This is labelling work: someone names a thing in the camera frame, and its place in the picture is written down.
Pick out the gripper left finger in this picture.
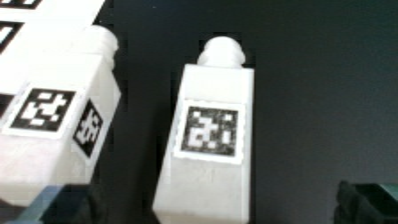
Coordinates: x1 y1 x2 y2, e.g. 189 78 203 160
15 184 107 224

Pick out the white table leg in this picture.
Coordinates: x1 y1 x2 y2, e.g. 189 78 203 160
154 36 255 224
0 25 122 206

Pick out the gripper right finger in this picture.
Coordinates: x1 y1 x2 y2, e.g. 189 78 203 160
337 181 398 224

